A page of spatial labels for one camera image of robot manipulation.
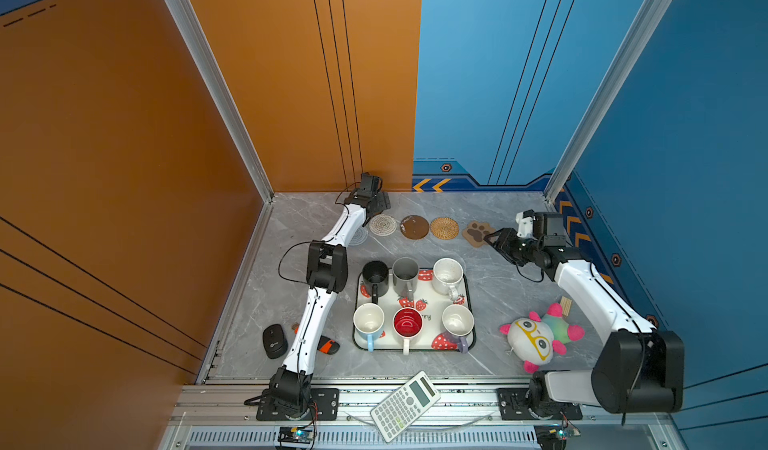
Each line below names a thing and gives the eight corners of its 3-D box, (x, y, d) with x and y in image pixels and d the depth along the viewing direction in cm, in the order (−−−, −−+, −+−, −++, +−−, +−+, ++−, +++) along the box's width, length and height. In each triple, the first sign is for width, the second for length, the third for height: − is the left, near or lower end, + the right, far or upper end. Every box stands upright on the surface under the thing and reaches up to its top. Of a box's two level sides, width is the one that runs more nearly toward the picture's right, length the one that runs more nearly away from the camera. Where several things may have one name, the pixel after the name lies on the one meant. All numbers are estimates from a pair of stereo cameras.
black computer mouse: (271, 362, 82) (267, 359, 80) (263, 333, 87) (259, 329, 85) (290, 352, 84) (287, 348, 81) (281, 324, 89) (277, 320, 86)
